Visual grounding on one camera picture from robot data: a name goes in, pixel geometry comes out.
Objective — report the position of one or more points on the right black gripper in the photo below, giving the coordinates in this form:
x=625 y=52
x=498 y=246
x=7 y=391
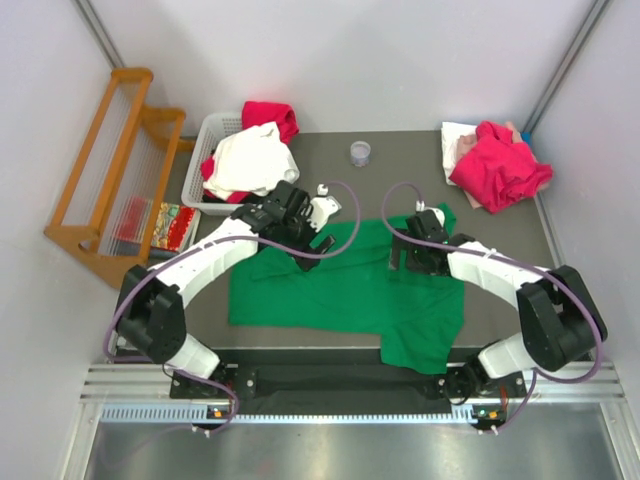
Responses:
x=401 y=244

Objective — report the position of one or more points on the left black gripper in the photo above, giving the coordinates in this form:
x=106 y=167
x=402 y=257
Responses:
x=304 y=245

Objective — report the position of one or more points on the green t shirt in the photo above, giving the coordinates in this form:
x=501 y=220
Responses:
x=416 y=316

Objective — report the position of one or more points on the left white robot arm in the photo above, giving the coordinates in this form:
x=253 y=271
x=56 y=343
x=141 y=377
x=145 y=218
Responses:
x=151 y=307

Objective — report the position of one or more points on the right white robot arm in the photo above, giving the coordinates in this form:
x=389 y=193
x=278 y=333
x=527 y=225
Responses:
x=559 y=320

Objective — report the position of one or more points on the black t shirt in basket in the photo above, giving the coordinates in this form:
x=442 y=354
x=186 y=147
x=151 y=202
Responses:
x=235 y=198

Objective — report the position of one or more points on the jar of paper clips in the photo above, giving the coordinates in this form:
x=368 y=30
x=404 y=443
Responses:
x=360 y=152

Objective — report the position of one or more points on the white t shirt in basket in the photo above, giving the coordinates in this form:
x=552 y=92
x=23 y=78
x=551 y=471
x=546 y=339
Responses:
x=254 y=160

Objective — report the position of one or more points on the folded pink t shirt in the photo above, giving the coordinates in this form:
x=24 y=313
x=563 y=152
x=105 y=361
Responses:
x=470 y=142

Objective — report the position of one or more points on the crumpled red t shirt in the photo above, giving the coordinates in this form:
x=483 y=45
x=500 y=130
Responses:
x=500 y=170

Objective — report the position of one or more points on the folded white t shirt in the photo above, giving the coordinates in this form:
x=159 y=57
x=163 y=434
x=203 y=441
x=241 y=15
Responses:
x=457 y=139

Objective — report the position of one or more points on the colourful red box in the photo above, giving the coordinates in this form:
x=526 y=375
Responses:
x=174 y=231

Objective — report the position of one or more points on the red t shirt in basket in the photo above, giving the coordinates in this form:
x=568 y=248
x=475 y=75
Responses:
x=256 y=113

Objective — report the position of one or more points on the wooden rack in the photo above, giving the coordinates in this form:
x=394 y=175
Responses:
x=106 y=212

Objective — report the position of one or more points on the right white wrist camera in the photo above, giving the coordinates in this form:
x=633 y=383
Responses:
x=420 y=207

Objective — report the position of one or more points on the slotted cable duct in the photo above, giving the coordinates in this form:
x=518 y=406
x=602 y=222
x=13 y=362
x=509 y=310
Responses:
x=203 y=414

